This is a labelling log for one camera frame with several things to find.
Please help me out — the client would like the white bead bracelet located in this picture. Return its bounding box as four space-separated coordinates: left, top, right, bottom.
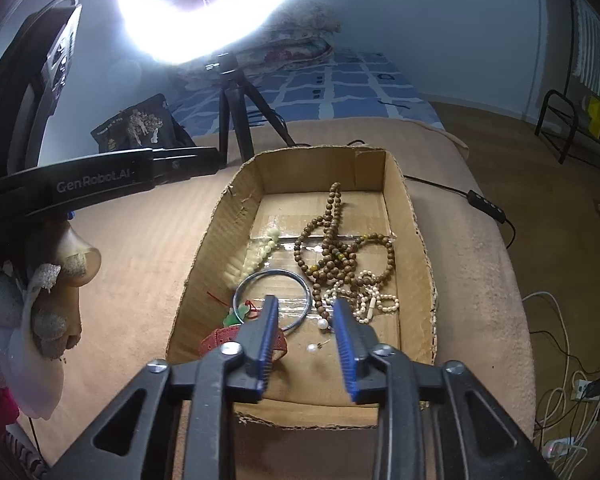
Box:
325 268 401 324

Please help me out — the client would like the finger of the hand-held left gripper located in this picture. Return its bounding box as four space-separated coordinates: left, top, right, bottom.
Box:
151 146 220 183

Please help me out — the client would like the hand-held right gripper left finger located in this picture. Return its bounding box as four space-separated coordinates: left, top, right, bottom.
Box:
42 294 281 480

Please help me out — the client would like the black tripod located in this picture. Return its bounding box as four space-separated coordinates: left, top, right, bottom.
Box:
200 52 299 171

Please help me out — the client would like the cream bead bracelet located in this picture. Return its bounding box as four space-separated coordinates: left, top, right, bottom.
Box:
227 227 284 289

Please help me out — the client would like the white charger with red light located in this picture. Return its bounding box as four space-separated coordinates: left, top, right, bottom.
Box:
542 437 576 461

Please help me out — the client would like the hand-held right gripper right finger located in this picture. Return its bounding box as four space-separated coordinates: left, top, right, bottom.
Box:
331 299 558 480

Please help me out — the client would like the white ribbed panel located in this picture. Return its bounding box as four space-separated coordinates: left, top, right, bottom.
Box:
570 0 600 107

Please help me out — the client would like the green pendant with red cord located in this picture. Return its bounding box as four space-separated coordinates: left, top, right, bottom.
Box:
207 289 261 329

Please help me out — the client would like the white power strip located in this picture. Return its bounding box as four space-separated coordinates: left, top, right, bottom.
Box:
569 377 600 402

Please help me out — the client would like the brown wooden bead necklace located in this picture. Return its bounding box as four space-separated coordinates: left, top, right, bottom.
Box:
293 182 397 331

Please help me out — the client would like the cardboard box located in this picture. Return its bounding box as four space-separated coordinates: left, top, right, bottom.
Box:
165 144 439 431

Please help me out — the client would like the silver bangle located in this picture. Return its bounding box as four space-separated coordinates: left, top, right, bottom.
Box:
231 268 313 334

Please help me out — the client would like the white ring light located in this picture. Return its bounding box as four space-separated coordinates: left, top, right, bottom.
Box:
115 0 307 67

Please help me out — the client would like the black printed bag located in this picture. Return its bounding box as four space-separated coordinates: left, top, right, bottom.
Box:
90 93 197 154

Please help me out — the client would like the blue patterned bedsheet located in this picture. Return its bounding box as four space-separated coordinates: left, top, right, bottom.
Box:
172 50 444 132

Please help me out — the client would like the tan and white plush toy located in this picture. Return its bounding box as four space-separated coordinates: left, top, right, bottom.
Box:
0 219 104 422

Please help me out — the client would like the black metal rack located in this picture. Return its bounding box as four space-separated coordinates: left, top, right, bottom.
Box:
535 88 600 166

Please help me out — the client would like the black cable with inline switch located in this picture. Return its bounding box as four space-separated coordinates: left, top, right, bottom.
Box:
347 137 516 251

